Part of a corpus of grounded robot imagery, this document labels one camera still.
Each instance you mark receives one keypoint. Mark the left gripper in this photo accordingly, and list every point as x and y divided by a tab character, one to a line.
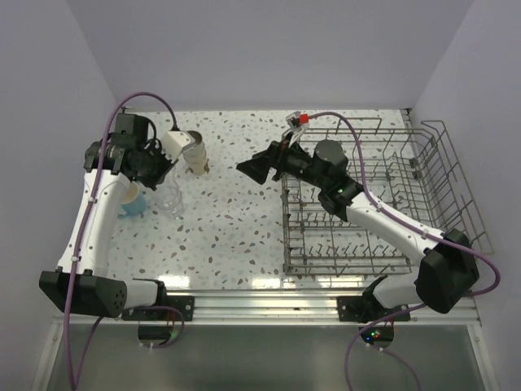
168	164

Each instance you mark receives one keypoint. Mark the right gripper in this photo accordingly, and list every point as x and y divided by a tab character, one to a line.
258	169

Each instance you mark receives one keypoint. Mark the clear glass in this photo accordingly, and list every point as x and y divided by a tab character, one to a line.
169	188
170	204

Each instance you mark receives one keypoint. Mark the light blue mug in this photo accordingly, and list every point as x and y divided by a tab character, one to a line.
133	202

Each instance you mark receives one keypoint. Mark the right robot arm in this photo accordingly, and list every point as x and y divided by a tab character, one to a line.
444	271

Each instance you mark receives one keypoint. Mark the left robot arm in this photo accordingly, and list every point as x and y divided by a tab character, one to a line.
80	283

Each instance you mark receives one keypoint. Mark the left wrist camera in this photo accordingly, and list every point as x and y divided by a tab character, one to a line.
174	143

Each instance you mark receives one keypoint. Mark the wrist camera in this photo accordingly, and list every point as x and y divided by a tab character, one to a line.
174	143
298	124

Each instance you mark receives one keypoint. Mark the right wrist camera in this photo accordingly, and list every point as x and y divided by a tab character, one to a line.
298	124

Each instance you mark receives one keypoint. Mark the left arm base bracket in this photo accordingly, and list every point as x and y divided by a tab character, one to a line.
179	307

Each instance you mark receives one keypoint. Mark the aluminium mounting rail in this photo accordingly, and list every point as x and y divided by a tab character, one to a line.
265	306

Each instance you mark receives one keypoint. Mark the grey wire dish rack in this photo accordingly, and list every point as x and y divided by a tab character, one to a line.
416	171

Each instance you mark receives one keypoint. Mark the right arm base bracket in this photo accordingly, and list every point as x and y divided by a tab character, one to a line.
350	309

